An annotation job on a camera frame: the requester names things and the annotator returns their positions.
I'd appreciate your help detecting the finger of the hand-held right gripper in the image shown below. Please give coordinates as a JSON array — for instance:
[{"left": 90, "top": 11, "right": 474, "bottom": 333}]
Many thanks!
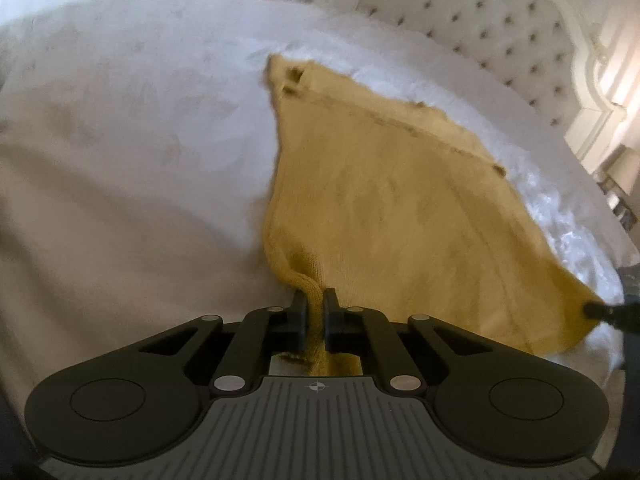
[{"left": 583, "top": 299, "right": 640, "bottom": 335}]

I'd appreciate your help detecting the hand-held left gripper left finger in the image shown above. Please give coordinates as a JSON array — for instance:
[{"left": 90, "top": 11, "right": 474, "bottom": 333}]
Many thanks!
[{"left": 136, "top": 289, "right": 309, "bottom": 394}]

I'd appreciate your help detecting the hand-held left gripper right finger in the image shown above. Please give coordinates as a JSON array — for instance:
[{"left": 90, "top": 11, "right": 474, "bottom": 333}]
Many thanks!
[{"left": 322, "top": 287, "right": 497, "bottom": 393}]

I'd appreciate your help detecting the yellow long-sleeved sweater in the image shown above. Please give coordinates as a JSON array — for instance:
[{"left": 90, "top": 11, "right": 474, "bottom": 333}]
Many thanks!
[{"left": 262, "top": 54, "right": 609, "bottom": 377}]

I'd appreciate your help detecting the white table lamp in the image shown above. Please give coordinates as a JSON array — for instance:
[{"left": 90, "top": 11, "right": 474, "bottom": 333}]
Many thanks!
[{"left": 599, "top": 145, "right": 640, "bottom": 197}]

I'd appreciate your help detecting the white bed cover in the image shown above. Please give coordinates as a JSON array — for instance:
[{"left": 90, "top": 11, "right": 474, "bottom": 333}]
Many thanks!
[{"left": 0, "top": 0, "right": 640, "bottom": 411}]

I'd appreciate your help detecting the tufted beige headboard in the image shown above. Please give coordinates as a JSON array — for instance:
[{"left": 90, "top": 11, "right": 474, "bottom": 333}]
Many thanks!
[{"left": 312, "top": 0, "right": 628, "bottom": 161}]

